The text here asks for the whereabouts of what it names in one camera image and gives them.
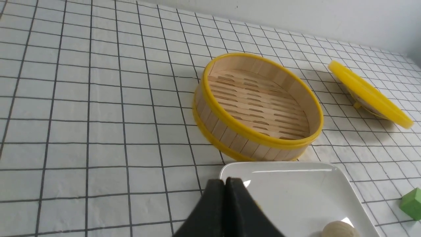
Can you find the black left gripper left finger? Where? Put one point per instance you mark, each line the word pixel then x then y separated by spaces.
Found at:
pixel 206 218

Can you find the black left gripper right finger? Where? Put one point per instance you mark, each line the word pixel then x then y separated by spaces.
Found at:
pixel 243 217

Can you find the white steamed bun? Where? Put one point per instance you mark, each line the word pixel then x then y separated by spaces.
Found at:
pixel 339 229

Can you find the white square ceramic plate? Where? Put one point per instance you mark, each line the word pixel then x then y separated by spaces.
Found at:
pixel 301 198

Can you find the yellow rimmed bamboo steamer basket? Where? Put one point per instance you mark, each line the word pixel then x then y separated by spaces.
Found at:
pixel 253 109

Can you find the white grid pattern tablecloth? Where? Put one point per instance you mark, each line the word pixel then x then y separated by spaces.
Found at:
pixel 97 133

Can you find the green foam cube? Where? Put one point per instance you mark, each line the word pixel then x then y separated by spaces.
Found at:
pixel 411 204

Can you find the yellow rimmed bamboo steamer lid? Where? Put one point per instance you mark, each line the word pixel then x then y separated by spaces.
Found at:
pixel 368 97

